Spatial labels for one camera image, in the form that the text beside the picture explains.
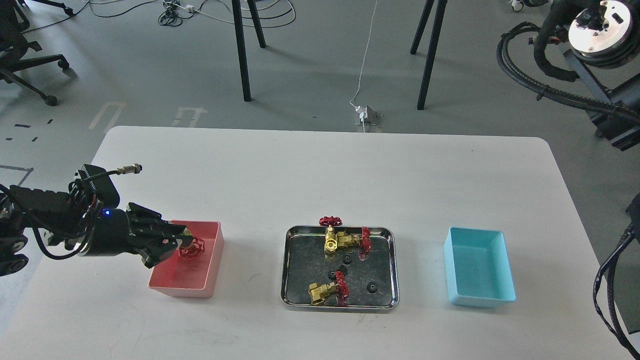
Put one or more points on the black stand legs right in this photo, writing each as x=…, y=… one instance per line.
x=435, y=34

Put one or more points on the brass valve bottom red handle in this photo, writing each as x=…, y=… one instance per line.
x=321, y=293

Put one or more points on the steel tray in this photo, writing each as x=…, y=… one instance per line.
x=304, y=263

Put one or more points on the black office chair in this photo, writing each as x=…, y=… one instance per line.
x=14, y=47

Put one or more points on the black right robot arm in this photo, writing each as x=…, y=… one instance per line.
x=575, y=37

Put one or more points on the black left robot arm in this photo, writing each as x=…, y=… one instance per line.
x=86, y=221

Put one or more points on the brass valve top red handle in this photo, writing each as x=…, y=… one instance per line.
x=331, y=238

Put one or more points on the black stand legs left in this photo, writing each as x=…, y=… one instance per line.
x=240, y=41

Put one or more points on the blue plastic box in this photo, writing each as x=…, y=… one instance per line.
x=477, y=268

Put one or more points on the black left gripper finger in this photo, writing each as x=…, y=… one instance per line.
x=164, y=249
x=169, y=229

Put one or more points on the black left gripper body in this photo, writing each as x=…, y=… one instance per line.
x=137, y=230

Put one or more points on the black stand legs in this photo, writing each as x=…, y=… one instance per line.
x=240, y=41
x=435, y=34

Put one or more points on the pink plastic box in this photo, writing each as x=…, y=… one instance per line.
x=180, y=277

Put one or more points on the brass valve red handle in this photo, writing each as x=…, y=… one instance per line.
x=331, y=238
x=363, y=241
x=321, y=293
x=191, y=247

